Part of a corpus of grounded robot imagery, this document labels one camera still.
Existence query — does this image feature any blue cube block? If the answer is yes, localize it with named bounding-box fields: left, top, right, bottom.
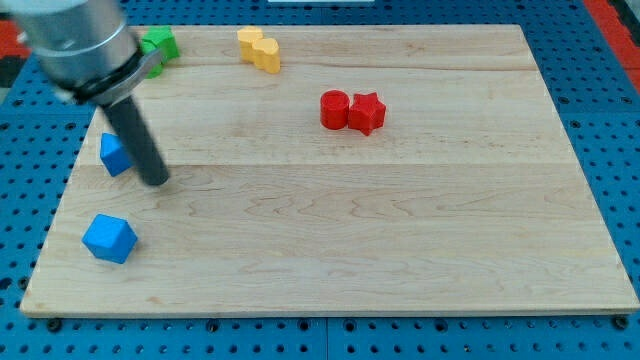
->
left=82, top=214, right=138, bottom=264

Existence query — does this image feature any red star block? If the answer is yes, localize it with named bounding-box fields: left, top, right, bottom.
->
left=347, top=92, right=386, bottom=136

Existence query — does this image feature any yellow block rear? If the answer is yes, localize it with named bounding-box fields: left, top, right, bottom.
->
left=236, top=25, right=264, bottom=63

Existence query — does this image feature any green block right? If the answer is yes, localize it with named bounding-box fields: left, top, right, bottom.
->
left=141, top=25, right=180, bottom=64

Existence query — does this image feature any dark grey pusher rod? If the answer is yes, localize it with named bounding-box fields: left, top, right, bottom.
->
left=102, top=96, right=170, bottom=186

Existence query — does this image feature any green block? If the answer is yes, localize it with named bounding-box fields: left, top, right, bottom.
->
left=141, top=25, right=180, bottom=64
left=140, top=41, right=164, bottom=79

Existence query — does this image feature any yellow heart block front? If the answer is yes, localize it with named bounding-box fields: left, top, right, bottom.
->
left=252, top=38, right=281, bottom=74

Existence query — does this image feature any blue triangle block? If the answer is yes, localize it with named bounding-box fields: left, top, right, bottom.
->
left=99, top=133, right=132, bottom=177

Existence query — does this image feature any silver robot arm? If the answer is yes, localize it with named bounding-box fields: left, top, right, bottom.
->
left=1, top=0, right=170, bottom=186

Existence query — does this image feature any red cylinder block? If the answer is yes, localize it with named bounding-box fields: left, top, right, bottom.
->
left=320, top=90, right=350, bottom=130

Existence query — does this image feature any green block left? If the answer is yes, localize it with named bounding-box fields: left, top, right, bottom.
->
left=140, top=41, right=164, bottom=79

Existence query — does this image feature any wooden board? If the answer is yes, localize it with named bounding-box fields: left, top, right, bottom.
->
left=21, top=25, right=639, bottom=318

